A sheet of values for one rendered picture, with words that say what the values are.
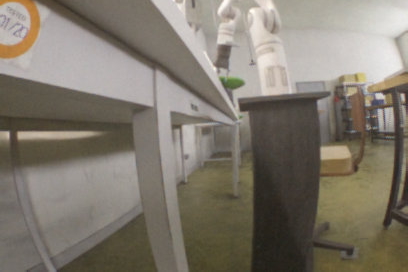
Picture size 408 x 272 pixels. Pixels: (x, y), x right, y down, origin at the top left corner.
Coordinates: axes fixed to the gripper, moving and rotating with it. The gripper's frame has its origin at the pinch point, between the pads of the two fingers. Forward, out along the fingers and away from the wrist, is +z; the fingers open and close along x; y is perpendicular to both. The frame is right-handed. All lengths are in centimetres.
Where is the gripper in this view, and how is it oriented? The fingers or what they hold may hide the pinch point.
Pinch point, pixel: (220, 81)
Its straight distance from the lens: 83.4
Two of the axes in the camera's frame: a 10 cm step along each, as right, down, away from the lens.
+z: -1.5, 9.3, 3.5
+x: -8.8, 0.3, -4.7
